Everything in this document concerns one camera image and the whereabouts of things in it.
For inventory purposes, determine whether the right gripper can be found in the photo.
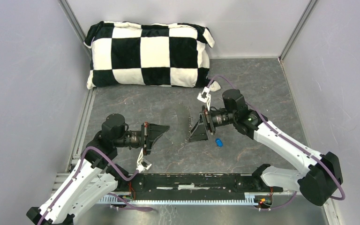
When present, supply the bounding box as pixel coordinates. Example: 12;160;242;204
187;105;236;143

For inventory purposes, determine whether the black and white checkered pillow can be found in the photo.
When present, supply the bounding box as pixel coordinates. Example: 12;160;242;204
83;21;221;91

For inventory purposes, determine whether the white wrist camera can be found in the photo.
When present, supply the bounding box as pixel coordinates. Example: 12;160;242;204
197;87;211;111
136;148;151;173

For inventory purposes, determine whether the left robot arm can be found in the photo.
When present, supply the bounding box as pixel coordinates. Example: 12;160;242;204
26;113;170;225

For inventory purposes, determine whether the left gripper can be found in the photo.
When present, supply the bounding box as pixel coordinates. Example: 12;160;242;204
115;121;170;155

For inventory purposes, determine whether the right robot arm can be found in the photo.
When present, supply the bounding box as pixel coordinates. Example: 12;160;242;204
188;87;346;206

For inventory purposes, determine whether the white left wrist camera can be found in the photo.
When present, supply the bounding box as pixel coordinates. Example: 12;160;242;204
136;148;151;173

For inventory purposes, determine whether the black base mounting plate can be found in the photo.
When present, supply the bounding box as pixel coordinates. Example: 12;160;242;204
113;173;283;201

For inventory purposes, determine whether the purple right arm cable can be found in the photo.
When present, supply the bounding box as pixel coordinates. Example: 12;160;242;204
206;75;346;212

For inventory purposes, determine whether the white slotted cable duct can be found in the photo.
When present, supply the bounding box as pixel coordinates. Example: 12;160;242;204
96;194;274;206

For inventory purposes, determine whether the aluminium frame rail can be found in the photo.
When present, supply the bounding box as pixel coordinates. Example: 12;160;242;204
52;172;334;195

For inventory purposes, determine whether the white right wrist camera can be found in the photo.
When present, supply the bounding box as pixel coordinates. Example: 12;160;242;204
197;87;211;111

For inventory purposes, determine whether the blue key fob tag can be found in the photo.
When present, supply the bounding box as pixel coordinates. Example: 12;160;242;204
215;138;223;147

